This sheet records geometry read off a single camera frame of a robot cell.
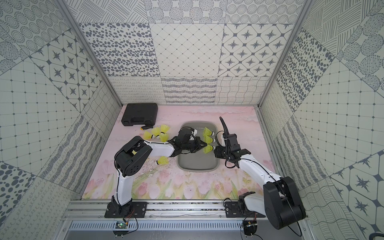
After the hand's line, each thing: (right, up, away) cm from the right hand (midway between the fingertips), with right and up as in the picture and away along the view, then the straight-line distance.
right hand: (218, 152), depth 88 cm
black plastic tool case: (-57, +25, +26) cm, 67 cm away
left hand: (-3, +3, -1) cm, 5 cm away
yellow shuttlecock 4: (-35, +8, +10) cm, 37 cm away
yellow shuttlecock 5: (-41, +12, +13) cm, 45 cm away
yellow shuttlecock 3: (-5, +2, +4) cm, 7 cm away
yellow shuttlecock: (-5, +11, +12) cm, 17 cm away
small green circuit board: (-49, -31, -17) cm, 61 cm away
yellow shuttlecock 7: (-34, -4, 0) cm, 34 cm away
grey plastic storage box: (-12, -5, +1) cm, 13 cm away
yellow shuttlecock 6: (-36, +14, +15) cm, 41 cm away
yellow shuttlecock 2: (-5, +7, +7) cm, 11 cm away
